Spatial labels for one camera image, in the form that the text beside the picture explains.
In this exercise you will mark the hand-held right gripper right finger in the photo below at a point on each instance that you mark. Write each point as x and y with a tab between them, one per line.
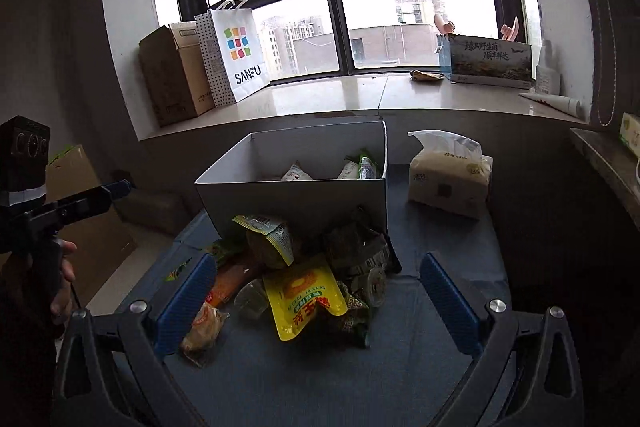
447	302

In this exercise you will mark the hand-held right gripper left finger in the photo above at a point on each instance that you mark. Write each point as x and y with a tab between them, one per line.
187	302

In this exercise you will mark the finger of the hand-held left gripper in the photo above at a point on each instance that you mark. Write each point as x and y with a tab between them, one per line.
85	202

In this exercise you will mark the small green snack packet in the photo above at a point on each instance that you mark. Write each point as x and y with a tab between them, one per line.
176	272

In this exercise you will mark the beige snack packet red print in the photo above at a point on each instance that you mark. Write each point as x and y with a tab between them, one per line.
202	332

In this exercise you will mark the orange snack packet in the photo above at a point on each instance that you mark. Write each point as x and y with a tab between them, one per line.
227	284

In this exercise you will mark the clear plastic cup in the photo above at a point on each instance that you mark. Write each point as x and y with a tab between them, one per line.
250	299

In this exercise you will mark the bright green snack packet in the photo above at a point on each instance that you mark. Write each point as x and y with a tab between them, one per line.
224	250

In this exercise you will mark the jelly cup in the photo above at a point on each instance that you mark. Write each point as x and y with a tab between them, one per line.
375	286

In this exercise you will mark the dark green patterned packet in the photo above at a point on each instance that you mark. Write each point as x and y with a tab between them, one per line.
356	317

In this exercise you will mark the snack packets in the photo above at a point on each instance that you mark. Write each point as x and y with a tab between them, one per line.
272	242

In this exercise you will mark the dark green snack packet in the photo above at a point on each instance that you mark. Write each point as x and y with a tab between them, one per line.
355	247

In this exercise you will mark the yellow snack pouch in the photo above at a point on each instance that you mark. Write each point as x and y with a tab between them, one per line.
300	302

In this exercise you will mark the white cardboard box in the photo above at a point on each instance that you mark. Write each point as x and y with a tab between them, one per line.
280	202

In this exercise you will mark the green stick snack packet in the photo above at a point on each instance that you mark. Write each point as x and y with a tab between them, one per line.
367	167

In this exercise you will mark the white snack packet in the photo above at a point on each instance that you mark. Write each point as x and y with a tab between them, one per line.
296	173
347	170

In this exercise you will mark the person's left hand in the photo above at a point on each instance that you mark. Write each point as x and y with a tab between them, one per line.
64	279

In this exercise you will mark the large floor cardboard box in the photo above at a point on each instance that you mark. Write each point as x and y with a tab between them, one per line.
87	232

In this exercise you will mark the dark floor box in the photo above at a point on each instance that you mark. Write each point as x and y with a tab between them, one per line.
150	209

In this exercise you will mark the small kraft paper box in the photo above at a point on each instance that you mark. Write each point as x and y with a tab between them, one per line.
447	179

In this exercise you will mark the blue table cloth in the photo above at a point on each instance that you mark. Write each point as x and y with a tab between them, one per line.
310	382

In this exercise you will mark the brown cardboard box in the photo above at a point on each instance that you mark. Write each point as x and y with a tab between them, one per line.
172	77

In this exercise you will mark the brown side counter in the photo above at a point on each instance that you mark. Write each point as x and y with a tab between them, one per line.
605	162

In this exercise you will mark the white dotted shopping bag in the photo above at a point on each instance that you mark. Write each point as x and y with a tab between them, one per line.
235	52

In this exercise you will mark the white tube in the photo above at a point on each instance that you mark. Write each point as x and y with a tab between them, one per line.
552	103

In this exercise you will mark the flat brown packet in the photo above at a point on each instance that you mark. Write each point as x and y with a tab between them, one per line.
426	75

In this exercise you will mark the light blue box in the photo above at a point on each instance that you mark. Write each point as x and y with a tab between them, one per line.
443	57

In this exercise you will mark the printed landscape gift box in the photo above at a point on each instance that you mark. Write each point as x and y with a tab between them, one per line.
490	59

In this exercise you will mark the green tissue box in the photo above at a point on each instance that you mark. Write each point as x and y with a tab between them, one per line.
630	134

